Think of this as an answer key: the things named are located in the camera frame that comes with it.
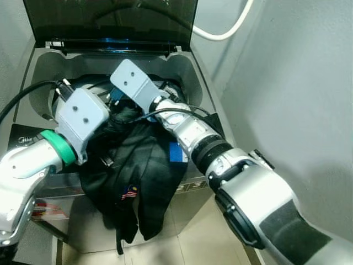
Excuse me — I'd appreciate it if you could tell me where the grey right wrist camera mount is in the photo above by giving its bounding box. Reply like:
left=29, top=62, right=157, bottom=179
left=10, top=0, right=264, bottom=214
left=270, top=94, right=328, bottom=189
left=110, top=59, right=165, bottom=114

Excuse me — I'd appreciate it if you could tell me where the blue washer sticker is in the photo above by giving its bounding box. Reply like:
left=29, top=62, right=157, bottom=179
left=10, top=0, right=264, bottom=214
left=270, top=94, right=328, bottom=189
left=168, top=142, right=189, bottom=163

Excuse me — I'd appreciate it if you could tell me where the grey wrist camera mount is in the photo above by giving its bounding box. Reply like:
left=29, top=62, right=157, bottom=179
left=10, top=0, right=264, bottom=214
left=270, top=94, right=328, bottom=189
left=57, top=87, right=110, bottom=165
left=110, top=59, right=165, bottom=114

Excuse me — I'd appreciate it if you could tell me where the red white washer sticker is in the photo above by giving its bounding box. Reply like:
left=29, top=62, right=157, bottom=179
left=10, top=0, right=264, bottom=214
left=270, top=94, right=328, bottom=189
left=32, top=202, right=62, bottom=220

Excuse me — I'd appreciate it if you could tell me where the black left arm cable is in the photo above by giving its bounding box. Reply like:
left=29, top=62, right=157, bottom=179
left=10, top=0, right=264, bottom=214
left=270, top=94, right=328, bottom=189
left=0, top=80, right=72, bottom=122

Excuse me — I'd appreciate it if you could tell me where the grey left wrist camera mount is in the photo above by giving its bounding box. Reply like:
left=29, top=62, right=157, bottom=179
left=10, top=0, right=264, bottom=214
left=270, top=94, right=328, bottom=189
left=57, top=87, right=110, bottom=165

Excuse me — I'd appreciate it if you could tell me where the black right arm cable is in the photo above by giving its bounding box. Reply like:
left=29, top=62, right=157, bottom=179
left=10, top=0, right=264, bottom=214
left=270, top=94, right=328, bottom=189
left=132, top=104, right=213, bottom=120

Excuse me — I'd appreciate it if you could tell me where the grey top-load washing machine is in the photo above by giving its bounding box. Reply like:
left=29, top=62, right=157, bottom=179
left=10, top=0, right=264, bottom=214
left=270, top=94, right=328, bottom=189
left=8, top=41, right=248, bottom=256

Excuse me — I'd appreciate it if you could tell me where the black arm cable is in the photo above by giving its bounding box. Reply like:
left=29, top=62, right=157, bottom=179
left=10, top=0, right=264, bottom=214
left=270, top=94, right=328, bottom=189
left=0, top=80, right=72, bottom=122
left=132, top=104, right=213, bottom=120

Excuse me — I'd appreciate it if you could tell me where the dark transparent washer lid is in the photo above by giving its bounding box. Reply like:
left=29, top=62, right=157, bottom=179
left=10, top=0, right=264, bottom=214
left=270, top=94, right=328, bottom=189
left=23, top=0, right=198, bottom=56

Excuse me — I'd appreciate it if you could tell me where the black garment with flag patch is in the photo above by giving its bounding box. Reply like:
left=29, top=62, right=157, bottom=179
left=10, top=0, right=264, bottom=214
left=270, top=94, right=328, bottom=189
left=80, top=104, right=189, bottom=256

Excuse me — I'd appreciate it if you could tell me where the white hose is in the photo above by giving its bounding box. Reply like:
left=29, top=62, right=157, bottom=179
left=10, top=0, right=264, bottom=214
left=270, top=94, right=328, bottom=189
left=191, top=0, right=255, bottom=42

